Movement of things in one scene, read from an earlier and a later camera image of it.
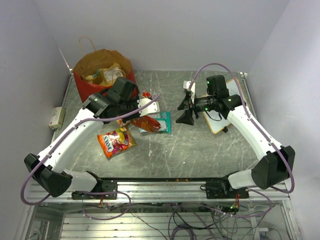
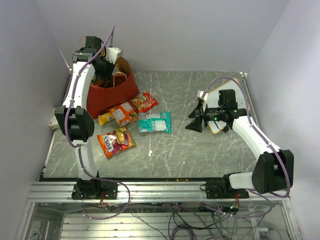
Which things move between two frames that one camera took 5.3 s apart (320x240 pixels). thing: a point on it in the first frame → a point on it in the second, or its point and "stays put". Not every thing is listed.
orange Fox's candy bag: [115, 142] stays put
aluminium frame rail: [166, 191] stays put
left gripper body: [128, 106] → [105, 72]
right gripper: [187, 116] → [196, 124]
